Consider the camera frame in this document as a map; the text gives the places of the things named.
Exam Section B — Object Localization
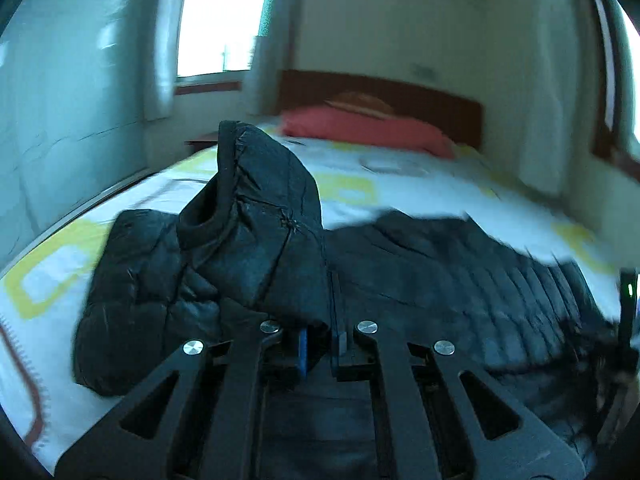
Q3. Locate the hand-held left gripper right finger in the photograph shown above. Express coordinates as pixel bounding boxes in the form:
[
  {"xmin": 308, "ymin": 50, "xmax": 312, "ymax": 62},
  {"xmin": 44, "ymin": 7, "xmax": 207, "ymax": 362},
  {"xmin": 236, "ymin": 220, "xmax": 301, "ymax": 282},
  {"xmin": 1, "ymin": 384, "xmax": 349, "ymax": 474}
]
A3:
[{"xmin": 330, "ymin": 319, "xmax": 586, "ymax": 480}]

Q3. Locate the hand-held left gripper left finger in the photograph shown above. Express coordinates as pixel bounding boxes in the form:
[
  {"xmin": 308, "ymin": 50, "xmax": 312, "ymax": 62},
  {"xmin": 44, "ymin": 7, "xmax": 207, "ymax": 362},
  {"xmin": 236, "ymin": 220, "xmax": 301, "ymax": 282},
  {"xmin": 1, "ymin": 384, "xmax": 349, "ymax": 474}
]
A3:
[{"xmin": 54, "ymin": 319, "xmax": 308, "ymax": 480}]

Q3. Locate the black puffer jacket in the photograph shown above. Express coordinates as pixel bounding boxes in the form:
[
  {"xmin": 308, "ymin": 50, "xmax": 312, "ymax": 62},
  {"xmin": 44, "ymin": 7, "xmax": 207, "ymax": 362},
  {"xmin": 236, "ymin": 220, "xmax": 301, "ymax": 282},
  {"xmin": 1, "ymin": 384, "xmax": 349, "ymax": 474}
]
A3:
[{"xmin": 72, "ymin": 120, "xmax": 626, "ymax": 480}]

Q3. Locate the bed with patterned white sheet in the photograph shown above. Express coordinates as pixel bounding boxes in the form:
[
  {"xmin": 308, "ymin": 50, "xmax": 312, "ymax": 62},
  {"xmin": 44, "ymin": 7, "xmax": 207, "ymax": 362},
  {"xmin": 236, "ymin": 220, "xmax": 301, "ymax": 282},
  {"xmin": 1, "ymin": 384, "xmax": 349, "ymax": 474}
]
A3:
[{"xmin": 0, "ymin": 110, "xmax": 640, "ymax": 476}]

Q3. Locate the red pillow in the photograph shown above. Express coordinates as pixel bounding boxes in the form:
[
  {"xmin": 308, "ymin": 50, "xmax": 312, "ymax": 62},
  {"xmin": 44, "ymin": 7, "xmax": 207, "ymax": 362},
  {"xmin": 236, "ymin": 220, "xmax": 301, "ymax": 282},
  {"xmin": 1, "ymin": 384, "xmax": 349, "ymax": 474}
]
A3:
[{"xmin": 280, "ymin": 105, "xmax": 458, "ymax": 159}]

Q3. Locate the brown nightstand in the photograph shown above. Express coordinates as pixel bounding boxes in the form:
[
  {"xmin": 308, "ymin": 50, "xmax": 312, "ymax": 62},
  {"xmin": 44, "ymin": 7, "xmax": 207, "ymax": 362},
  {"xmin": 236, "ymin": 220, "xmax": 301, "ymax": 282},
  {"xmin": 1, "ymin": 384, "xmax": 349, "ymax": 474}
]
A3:
[{"xmin": 184, "ymin": 131, "xmax": 221, "ymax": 155}]

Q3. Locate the orange patterned pillow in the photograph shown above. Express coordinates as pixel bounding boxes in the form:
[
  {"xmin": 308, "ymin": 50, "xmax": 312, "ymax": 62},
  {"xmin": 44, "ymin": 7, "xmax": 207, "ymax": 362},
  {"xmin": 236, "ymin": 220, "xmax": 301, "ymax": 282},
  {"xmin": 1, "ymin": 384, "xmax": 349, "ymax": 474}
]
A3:
[{"xmin": 324, "ymin": 91, "xmax": 397, "ymax": 117}]

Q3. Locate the brown wooden headboard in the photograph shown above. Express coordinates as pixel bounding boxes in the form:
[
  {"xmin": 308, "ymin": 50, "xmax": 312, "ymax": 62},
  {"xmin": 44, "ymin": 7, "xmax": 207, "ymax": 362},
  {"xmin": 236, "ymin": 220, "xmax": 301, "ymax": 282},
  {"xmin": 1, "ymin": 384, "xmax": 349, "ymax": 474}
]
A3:
[{"xmin": 276, "ymin": 70, "xmax": 485, "ymax": 151}]

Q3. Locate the pale curtain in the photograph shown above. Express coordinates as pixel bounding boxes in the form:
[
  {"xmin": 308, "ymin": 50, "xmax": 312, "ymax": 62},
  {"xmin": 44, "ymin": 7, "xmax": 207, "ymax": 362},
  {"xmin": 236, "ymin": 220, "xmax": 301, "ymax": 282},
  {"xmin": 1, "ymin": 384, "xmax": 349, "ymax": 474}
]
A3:
[{"xmin": 249, "ymin": 0, "xmax": 302, "ymax": 117}]

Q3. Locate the window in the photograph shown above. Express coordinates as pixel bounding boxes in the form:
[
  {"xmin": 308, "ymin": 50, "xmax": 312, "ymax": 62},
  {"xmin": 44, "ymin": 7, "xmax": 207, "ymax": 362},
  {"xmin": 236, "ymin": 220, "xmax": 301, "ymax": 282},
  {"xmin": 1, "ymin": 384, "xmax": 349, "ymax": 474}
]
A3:
[{"xmin": 175, "ymin": 0, "xmax": 278, "ymax": 82}]

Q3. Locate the wardrobe with glass doors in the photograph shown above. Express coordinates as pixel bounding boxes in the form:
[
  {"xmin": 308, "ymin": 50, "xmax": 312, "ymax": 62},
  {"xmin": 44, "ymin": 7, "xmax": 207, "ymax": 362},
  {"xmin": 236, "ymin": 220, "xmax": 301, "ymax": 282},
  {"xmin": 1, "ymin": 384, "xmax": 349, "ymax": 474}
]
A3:
[{"xmin": 0, "ymin": 0, "xmax": 168, "ymax": 273}]

